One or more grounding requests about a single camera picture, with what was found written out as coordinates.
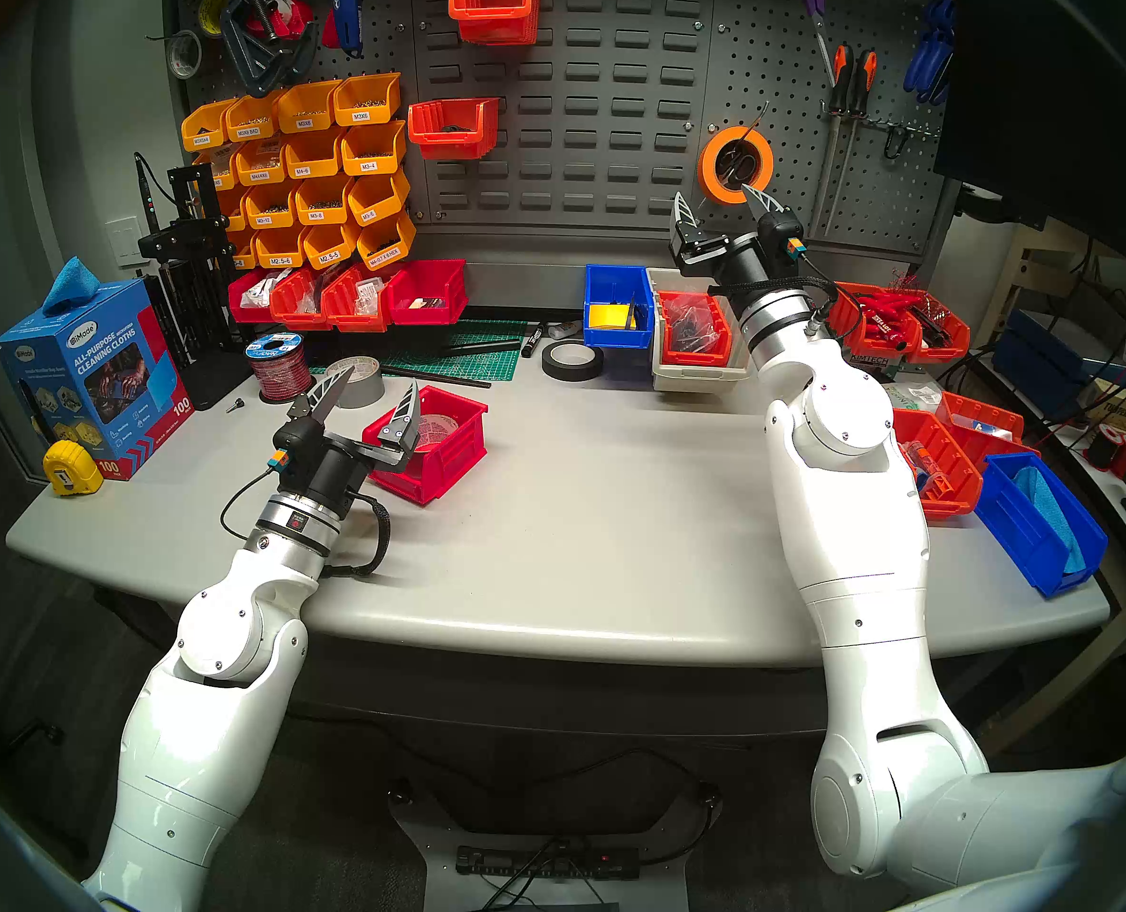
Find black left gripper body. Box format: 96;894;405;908
271;424;404;517

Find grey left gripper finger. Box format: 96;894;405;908
285;365;355;446
376;378;423;474

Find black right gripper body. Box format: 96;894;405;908
669;211;809;290

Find red plastic storage bin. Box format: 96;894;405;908
321;264;393;333
891;288;971;365
656;291;733;367
228;269;284;327
827;283;911;360
382;259;469;327
268;266;336;332
362;385;490;507
934;392;1041;469

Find red tool bundle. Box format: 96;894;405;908
853;288;930;346

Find blue and red hand tool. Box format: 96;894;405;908
321;0;379;58

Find orange tape roll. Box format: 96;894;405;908
698;125;775;205

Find long black rod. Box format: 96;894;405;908
381;364;493;390

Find clear bag of black screws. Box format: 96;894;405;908
668;297;724;351

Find green cutting mat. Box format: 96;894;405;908
378;319;531;384

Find small blue plastic bin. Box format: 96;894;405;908
583;264;657;351

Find large beige plastic bin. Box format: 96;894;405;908
646;267;756;393

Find grey louvred pegboard panel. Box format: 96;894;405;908
162;0;963;260

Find yellow bin labelled M2.5-5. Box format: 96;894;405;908
302;218;362;270

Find yellow bin labelled M2.5-6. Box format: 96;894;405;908
257;226;309;270

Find black tape roll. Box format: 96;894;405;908
541;339;606;383

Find yellow bin labelled M4-0.7X6 HEX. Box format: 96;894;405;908
356;209;418;271

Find yellow bin labelled M3-8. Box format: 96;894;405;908
292;177;351;227

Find yellow bin labelled M3-12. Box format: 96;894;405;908
245;183;300;232

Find yellow bin labelled M3-6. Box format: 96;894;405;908
344;167;412;227

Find black metal stand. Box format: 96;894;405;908
137;162;255;410

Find blue cleaning cloths box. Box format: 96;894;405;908
0;278;193;482

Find yellow bin labelled M4-6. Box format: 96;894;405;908
281;129;345;180

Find yellow bin labelled M4X4X6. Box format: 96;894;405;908
232;139;288;186

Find yellow bin labelled M3-4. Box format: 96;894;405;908
339;120;408;176

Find yellow tape measure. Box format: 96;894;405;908
42;440;105;498

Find blue cloth in box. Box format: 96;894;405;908
42;256;101;317

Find yellow bin labelled M3X8 BRD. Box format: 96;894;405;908
224;91;284;143

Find yellow bin labelled M3X6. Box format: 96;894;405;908
332;72;402;127

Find black monitor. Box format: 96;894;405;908
934;0;1126;289

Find dark blue crate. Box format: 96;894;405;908
992;307;1096;408

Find red bin with glue sticks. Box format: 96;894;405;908
891;408;985;522

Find black vise clamp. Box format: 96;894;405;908
219;0;322;99

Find red and white tape roll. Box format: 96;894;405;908
245;0;317;39

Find large blue plastic bin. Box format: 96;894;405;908
974;452;1109;599

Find cardboard box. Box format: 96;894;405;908
1086;383;1126;436

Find blue cloth in bin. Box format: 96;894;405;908
1014;464;1091;574

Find black power strip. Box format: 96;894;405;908
456;844;642;883

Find grey duct tape roll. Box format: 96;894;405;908
324;355;385;409

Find black braided cable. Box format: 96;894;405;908
710;272;844;336
321;487;393;579

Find file with orange-black handle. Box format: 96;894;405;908
829;49;879;237
815;44;854;237

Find purple handled scissors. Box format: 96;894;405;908
789;0;838;85

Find orange-red wall bin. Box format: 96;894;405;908
447;0;543;47
407;98;500;161

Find black probe pen with cable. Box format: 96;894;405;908
134;152;160;232

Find dark red wire spool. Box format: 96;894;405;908
1086;421;1126;474

